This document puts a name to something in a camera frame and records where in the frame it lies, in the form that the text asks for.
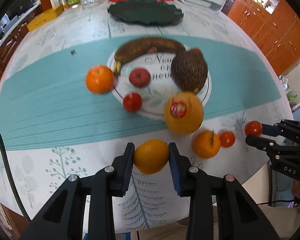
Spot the orange with stem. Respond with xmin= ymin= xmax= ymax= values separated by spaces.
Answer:
xmin=192 ymin=130 xmax=221 ymax=159

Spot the large yellow orange with sticker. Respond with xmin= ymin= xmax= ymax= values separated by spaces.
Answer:
xmin=164 ymin=92 xmax=204 ymax=135

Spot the small orange mandarin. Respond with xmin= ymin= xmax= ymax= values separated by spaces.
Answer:
xmin=134 ymin=139 xmax=169 ymax=175

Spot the brown scaly fruit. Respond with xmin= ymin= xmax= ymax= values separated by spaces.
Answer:
xmin=171 ymin=50 xmax=208 ymax=94

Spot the red strawberry plate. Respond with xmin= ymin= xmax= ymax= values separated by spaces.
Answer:
xmin=190 ymin=48 xmax=203 ymax=56

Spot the small red tomato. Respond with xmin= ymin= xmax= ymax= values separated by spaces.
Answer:
xmin=123 ymin=92 xmax=142 ymax=112

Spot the red strawberry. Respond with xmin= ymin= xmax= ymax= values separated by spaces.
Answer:
xmin=129 ymin=68 xmax=151 ymax=88

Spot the wooden cabinet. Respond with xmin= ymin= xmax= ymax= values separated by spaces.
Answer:
xmin=228 ymin=0 xmax=300 ymax=76

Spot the teal table runner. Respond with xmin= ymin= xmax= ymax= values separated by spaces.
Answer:
xmin=0 ymin=35 xmax=281 ymax=151

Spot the white printed plate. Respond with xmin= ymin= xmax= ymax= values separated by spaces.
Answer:
xmin=107 ymin=43 xmax=212 ymax=119

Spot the overripe brown banana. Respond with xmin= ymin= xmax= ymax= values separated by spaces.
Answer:
xmin=113 ymin=37 xmax=185 ymax=76

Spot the dark green leaf plate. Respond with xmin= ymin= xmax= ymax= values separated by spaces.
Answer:
xmin=108 ymin=0 xmax=184 ymax=26

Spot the yellow flat box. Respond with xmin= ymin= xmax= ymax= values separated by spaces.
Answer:
xmin=27 ymin=5 xmax=63 ymax=31

